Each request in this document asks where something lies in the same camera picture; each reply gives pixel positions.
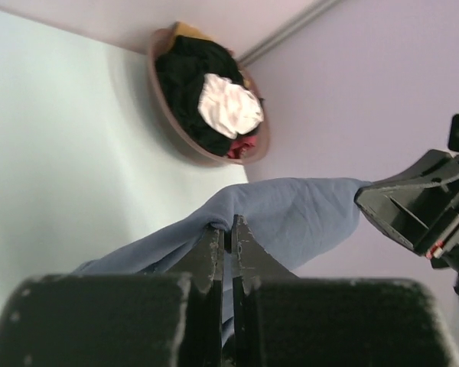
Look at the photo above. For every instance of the white strappy garment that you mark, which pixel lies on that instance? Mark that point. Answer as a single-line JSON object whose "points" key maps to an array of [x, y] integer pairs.
{"points": [[229, 108]]}

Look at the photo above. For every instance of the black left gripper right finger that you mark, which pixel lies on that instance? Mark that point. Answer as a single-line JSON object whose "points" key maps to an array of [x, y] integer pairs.
{"points": [[283, 320]]}

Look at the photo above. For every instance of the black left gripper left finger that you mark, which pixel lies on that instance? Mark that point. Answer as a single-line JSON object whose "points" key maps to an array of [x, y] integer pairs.
{"points": [[169, 319]]}

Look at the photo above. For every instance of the red garment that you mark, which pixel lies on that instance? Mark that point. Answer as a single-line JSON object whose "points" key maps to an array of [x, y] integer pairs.
{"points": [[241, 146]]}

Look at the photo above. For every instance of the aluminium frame rail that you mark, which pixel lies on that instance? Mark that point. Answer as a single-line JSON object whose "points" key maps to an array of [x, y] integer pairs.
{"points": [[288, 29]]}

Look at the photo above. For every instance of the light blue table mat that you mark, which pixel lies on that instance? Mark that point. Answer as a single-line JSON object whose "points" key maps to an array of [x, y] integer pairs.
{"points": [[84, 166]]}

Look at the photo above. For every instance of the black garment pile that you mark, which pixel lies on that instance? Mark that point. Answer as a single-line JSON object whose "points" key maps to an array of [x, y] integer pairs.
{"points": [[181, 74]]}

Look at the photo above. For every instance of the pink plastic laundry basket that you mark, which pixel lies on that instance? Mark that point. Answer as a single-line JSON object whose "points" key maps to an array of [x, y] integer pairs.
{"points": [[158, 44]]}

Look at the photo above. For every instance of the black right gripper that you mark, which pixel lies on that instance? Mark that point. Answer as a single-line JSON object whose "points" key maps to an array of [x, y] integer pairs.
{"points": [[419, 208]]}

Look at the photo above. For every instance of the mustard yellow garment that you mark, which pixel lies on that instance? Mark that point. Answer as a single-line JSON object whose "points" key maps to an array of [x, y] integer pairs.
{"points": [[185, 30]]}

